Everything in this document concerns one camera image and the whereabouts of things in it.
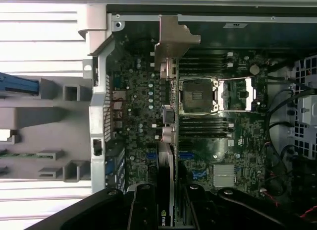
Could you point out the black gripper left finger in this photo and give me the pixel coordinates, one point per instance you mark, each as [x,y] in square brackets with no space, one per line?
[146,207]

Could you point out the grey parts rack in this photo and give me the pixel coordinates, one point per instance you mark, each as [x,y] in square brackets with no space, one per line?
[37,116]

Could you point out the metal socket cover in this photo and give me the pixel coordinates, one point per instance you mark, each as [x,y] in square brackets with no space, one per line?
[237,93]

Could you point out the open dark grey PC case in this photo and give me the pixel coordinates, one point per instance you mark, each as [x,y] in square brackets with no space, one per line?
[99,116]

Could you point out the metal disk bay cage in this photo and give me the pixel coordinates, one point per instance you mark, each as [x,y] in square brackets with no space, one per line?
[307,111]

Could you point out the hard disk in blue caddy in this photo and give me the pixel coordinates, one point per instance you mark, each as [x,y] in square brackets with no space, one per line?
[17,85]

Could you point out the green RAM stick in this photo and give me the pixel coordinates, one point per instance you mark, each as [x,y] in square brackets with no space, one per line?
[24,155]

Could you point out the round coin cell battery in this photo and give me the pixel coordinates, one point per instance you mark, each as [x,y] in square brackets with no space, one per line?
[253,69]

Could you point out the silver chipset heatsink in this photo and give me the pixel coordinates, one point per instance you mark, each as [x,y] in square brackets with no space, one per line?
[223,175]

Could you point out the CPU socket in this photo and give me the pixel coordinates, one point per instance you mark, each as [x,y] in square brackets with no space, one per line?
[195,96]

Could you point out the green motherboard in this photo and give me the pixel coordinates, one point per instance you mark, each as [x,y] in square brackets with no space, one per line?
[138,121]

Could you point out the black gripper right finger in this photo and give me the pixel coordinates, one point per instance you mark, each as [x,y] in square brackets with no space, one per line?
[200,207]

